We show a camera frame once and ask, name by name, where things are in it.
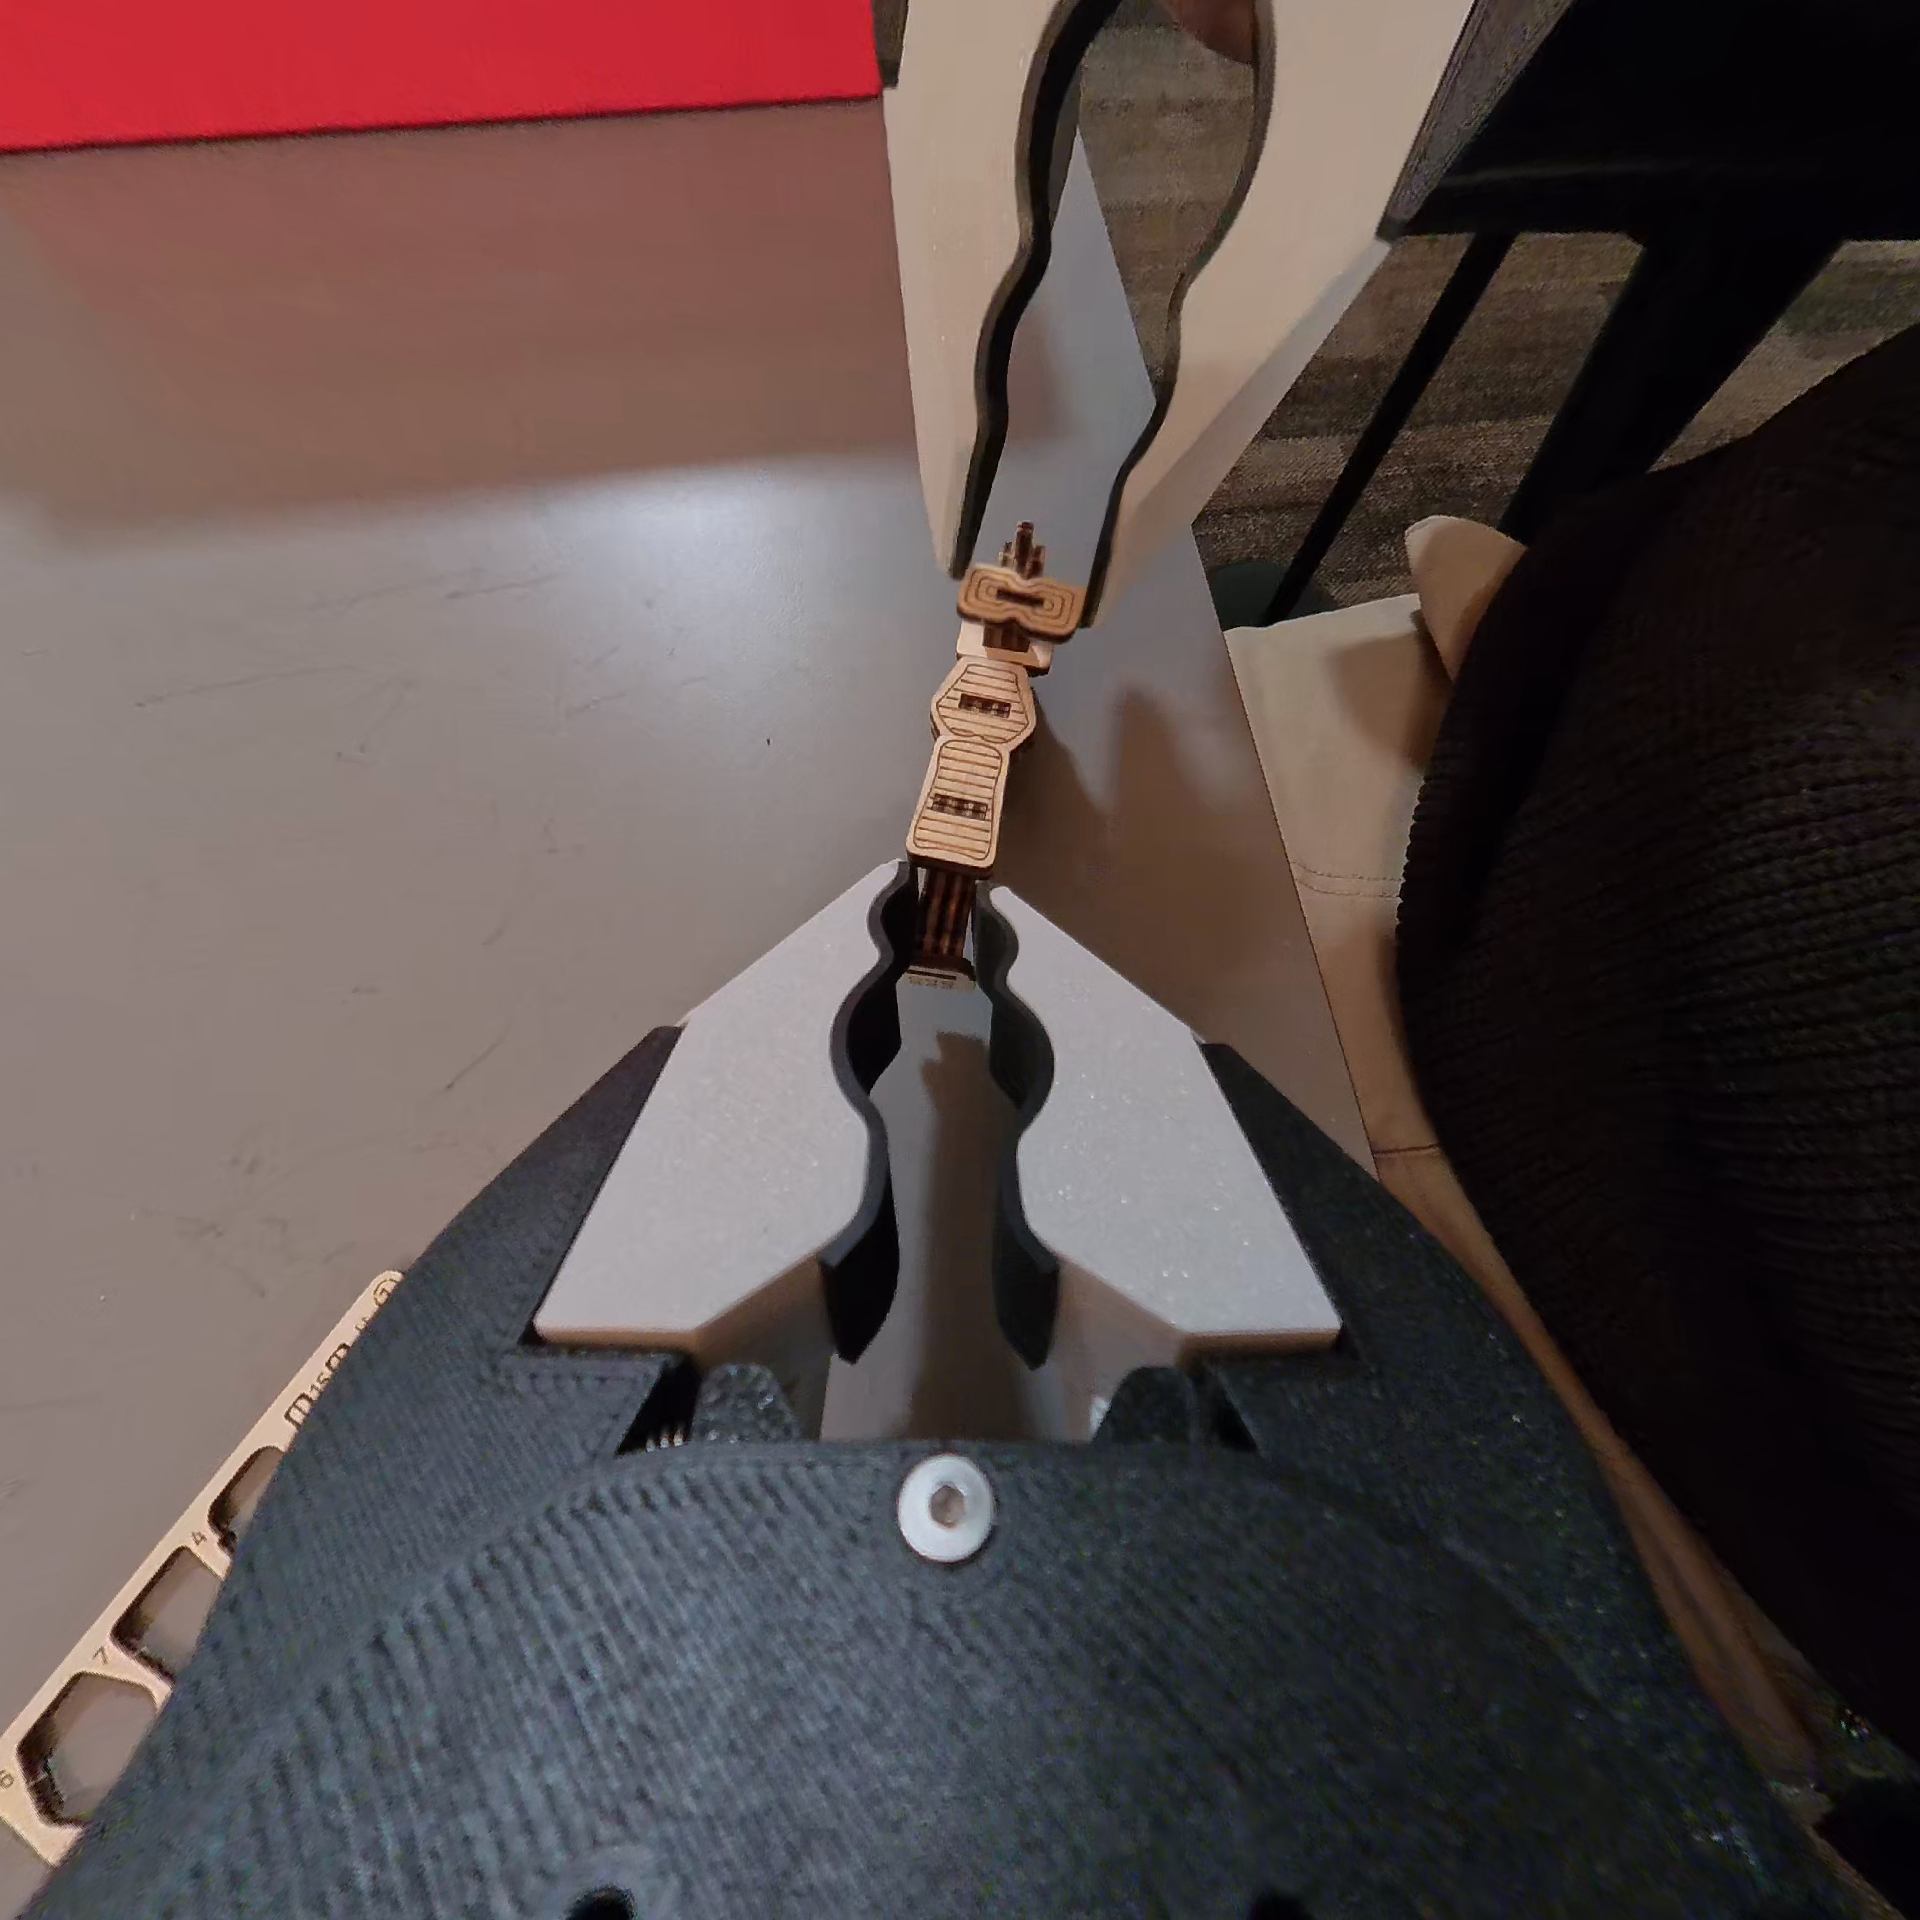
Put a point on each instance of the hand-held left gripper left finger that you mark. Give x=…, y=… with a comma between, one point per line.
x=704, y=1185

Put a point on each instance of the wooden puzzle model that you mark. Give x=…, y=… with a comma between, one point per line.
x=961, y=796

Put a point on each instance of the wooden puzzle sheet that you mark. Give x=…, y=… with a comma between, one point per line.
x=83, y=1665

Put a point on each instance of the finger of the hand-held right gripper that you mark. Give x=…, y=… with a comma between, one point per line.
x=945, y=225
x=1336, y=149

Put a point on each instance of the black chair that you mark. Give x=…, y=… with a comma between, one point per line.
x=1695, y=194

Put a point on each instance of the person's black sweater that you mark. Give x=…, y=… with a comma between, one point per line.
x=1695, y=974

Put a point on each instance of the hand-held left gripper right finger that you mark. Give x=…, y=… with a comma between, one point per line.
x=1171, y=1201

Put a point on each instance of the grey desk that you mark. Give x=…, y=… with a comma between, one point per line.
x=451, y=750

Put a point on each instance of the small wooden puzzle piece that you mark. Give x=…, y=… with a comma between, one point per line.
x=974, y=588

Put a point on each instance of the red box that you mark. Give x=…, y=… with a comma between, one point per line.
x=376, y=59

